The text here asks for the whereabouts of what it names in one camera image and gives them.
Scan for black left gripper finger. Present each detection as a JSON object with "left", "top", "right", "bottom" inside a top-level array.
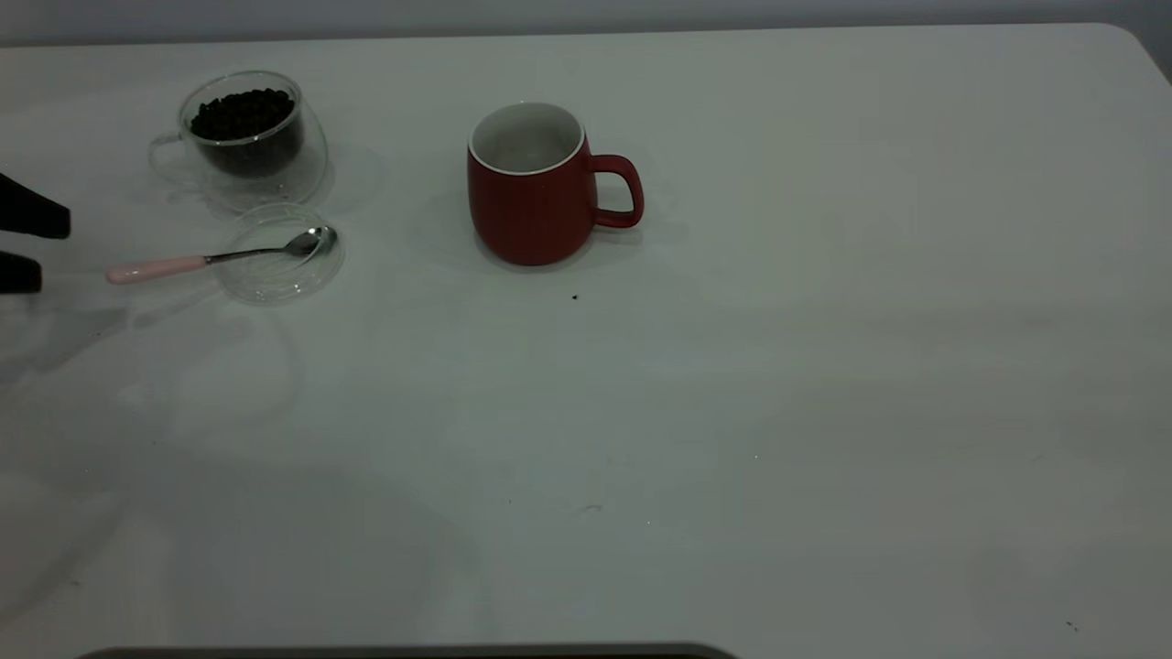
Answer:
[
  {"left": 0, "top": 251, "right": 44, "bottom": 295},
  {"left": 0, "top": 172, "right": 72, "bottom": 242}
]

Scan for pink handled metal spoon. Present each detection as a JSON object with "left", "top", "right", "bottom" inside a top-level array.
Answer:
[{"left": 105, "top": 226, "right": 339, "bottom": 286}]

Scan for red ceramic mug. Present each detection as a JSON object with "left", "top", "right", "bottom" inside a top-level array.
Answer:
[{"left": 467, "top": 101, "right": 646, "bottom": 268}]

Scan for dark coffee beans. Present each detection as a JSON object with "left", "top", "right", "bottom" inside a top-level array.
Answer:
[{"left": 190, "top": 88, "right": 305, "bottom": 179}]

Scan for clear glass double-wall cup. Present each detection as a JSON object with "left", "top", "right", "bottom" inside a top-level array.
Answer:
[{"left": 149, "top": 70, "right": 331, "bottom": 217}]

